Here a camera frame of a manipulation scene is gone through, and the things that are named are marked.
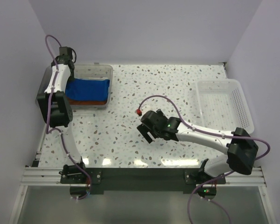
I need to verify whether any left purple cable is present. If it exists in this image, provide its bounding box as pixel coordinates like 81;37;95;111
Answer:
44;35;92;201

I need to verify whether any white plastic laundry basket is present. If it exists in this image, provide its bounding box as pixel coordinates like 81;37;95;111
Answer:
196;78;254;134

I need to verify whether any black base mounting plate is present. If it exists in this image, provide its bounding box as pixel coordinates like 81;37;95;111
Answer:
59;166;212;196

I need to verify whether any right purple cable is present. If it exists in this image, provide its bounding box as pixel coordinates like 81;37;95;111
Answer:
137;95;271;224

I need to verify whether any aluminium rail frame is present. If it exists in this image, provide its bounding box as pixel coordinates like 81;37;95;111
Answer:
9;161;276;224

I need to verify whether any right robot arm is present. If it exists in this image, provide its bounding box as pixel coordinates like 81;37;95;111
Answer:
137;109;259;183

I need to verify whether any clear plastic storage bin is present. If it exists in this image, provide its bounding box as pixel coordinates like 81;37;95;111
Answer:
35;64;114;111

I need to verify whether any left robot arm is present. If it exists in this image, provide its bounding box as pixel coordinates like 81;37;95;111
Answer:
36;47;88;183

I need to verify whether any purple cable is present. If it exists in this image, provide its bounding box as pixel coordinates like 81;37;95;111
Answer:
44;35;92;201
137;95;271;224

